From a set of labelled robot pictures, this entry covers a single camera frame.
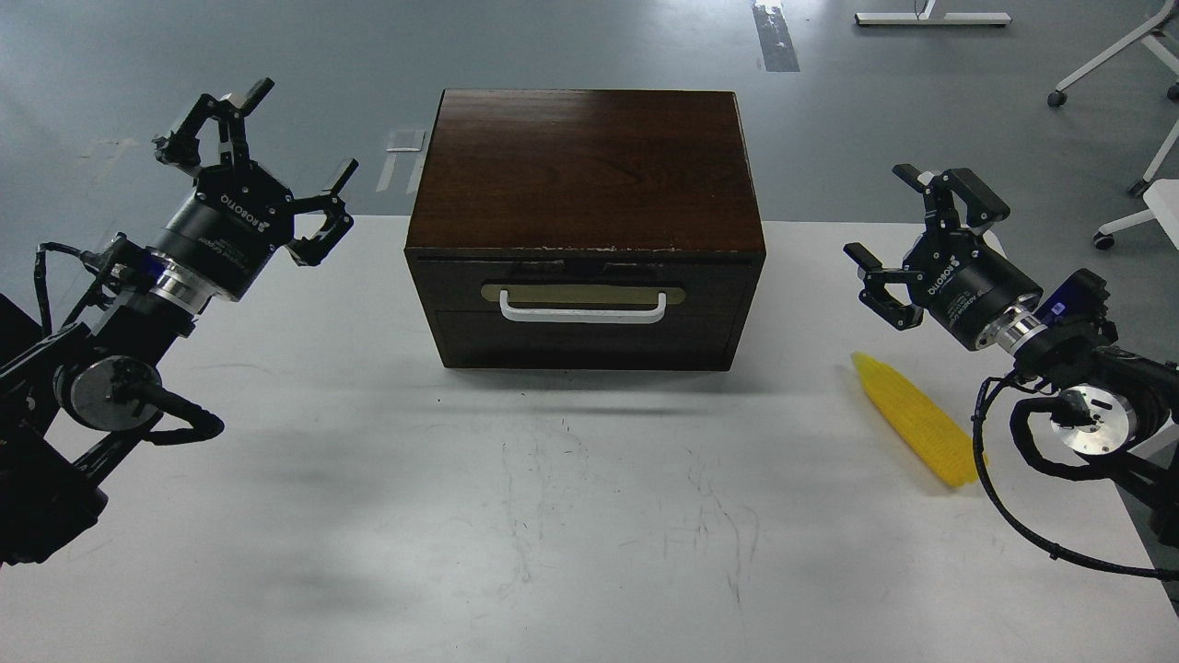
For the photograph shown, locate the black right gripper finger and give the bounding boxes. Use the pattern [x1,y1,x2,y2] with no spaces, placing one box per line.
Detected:
[893,164,1012,245]
[843,242,926,332]

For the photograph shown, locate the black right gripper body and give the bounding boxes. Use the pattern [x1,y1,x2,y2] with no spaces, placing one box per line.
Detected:
[903,230,1043,352]

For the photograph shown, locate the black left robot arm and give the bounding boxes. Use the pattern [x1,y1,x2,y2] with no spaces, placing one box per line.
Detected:
[1,78,358,565]

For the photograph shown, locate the dark wooden cabinet box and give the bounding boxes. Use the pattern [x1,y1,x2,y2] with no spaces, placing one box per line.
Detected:
[406,88,766,315]

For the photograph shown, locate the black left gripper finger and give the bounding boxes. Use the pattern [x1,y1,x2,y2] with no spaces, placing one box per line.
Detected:
[284,158,358,268]
[152,78,274,178]

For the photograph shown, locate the white chair wheeled base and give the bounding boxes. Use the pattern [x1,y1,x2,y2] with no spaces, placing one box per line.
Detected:
[1047,0,1179,251]

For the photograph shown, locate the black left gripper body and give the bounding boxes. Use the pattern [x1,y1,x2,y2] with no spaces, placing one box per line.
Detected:
[151,164,294,301]

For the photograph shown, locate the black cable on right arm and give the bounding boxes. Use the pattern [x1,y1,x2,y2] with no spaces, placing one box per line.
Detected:
[971,373,1179,582]

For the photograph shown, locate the white table leg base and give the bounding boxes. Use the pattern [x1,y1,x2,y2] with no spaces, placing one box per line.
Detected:
[854,1,1013,27]

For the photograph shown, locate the yellow corn cob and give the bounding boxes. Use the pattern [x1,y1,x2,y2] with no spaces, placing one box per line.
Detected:
[851,352,979,488]

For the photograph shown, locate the wooden drawer with white handle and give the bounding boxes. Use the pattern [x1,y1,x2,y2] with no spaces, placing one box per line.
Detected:
[415,263,758,372]

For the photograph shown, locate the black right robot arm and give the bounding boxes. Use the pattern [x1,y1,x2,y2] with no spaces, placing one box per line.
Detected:
[844,164,1175,547]

